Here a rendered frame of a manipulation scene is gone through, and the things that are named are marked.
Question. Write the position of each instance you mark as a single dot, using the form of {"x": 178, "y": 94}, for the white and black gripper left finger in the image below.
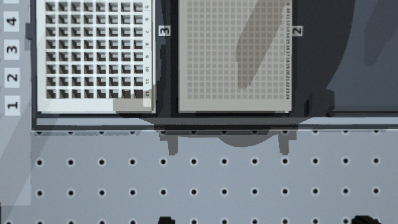
{"x": 166, "y": 220}

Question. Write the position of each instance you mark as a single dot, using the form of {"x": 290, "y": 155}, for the white multi-well plate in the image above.
{"x": 96, "y": 56}

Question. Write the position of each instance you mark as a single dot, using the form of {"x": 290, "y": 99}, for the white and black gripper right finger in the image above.
{"x": 364, "y": 219}

